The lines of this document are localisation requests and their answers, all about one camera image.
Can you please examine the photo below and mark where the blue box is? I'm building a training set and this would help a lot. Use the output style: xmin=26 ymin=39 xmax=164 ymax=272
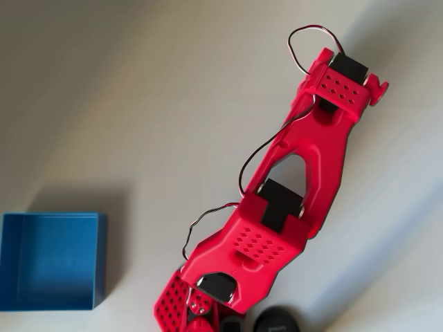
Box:
xmin=0 ymin=211 xmax=109 ymax=311

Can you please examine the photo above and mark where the black red white wrist cable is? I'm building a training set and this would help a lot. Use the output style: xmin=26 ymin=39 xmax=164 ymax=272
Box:
xmin=286 ymin=24 xmax=344 ymax=75

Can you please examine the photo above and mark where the black round device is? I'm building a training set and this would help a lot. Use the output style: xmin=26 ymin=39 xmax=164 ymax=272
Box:
xmin=252 ymin=304 xmax=300 ymax=332

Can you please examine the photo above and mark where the black red white upper-arm cable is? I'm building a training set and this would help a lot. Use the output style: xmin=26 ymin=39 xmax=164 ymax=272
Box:
xmin=181 ymin=203 xmax=240 ymax=264

